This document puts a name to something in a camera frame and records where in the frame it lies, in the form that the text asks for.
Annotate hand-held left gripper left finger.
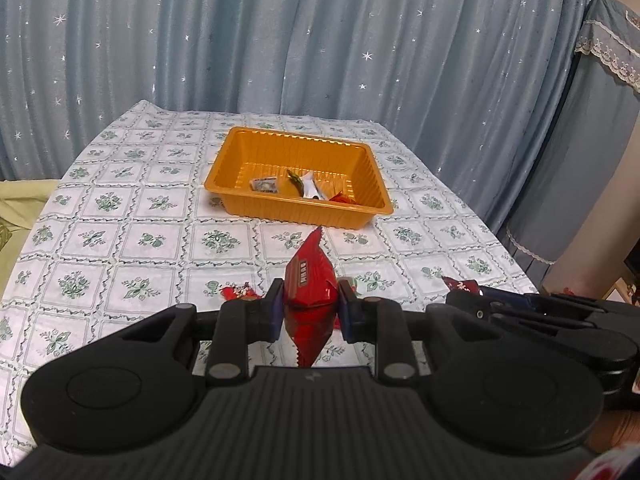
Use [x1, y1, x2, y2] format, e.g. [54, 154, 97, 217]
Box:
[120, 280, 287, 382]

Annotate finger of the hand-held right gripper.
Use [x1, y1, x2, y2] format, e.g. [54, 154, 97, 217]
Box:
[479, 286, 601, 311]
[445, 291, 601, 346]

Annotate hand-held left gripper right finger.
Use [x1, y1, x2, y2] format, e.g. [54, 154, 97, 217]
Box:
[337, 280, 496, 382]

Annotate small red candy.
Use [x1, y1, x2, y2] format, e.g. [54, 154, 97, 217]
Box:
[220, 282, 261, 302]

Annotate white snack packet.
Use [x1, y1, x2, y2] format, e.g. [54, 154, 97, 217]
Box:
[301, 171, 326, 200]

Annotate orange plastic tray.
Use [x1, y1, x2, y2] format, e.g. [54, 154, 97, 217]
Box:
[204, 126, 394, 231]

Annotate person's right forearm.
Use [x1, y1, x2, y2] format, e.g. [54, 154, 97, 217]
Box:
[587, 407, 640, 461]

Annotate wooden furniture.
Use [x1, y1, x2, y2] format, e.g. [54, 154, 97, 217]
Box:
[610, 260, 640, 306]

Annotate red patterned garment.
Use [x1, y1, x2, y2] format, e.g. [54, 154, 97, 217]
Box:
[580, 447, 640, 480]

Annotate blue lace-trimmed cover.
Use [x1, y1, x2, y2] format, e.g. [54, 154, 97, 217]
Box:
[500, 0, 640, 266]

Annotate floral tablecloth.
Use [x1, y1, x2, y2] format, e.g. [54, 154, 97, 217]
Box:
[0, 100, 541, 461]

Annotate pale green sofa cover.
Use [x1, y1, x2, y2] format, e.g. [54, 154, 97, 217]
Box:
[0, 180, 61, 306]

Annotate blue star curtain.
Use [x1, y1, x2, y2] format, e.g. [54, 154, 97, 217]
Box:
[0, 0, 596, 233]

